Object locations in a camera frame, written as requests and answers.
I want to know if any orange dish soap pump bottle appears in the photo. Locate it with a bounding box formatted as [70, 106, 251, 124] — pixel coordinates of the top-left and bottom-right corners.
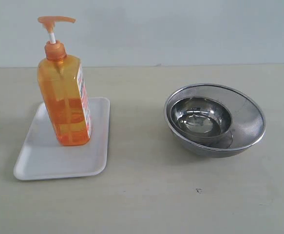
[37, 16, 92, 146]

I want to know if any small stainless steel bowl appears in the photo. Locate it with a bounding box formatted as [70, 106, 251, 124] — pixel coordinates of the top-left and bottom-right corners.
[168, 96, 232, 144]

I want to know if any steel mesh colander basket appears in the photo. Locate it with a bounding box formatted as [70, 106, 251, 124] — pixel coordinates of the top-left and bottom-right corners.
[164, 83, 266, 157]

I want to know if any white rectangular plastic tray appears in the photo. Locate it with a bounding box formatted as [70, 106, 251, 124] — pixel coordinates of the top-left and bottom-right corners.
[13, 97, 110, 180]

